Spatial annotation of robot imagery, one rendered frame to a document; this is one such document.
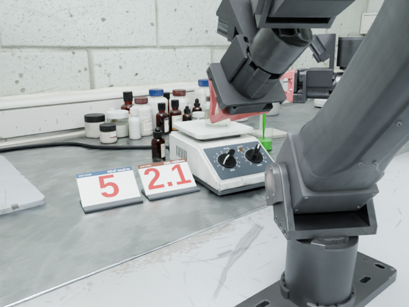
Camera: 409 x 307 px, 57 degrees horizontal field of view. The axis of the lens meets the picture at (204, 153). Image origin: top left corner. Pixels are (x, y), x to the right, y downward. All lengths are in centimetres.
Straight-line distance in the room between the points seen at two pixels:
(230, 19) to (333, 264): 33
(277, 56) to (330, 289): 25
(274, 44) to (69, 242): 34
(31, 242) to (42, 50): 65
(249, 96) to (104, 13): 72
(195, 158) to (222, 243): 22
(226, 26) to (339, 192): 29
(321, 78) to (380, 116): 58
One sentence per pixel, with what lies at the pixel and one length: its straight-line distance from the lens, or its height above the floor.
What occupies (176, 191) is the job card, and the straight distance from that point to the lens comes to 63.
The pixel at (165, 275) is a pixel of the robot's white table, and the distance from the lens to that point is 43.
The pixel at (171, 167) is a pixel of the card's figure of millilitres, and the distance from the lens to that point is 66.
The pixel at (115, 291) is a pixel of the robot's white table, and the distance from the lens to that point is 41.
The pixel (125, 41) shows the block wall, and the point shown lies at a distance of 117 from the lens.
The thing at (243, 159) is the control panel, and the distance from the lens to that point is 65.
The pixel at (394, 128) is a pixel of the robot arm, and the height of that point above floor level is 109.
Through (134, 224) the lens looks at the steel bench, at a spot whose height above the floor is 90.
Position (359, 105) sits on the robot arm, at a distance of 25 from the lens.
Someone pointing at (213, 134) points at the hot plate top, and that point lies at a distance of 66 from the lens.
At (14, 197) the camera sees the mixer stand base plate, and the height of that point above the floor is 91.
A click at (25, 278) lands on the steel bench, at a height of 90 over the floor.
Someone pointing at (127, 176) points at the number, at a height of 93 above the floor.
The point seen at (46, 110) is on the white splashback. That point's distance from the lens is 104.
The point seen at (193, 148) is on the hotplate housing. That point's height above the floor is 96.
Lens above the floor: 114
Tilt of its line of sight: 17 degrees down
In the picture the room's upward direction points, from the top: straight up
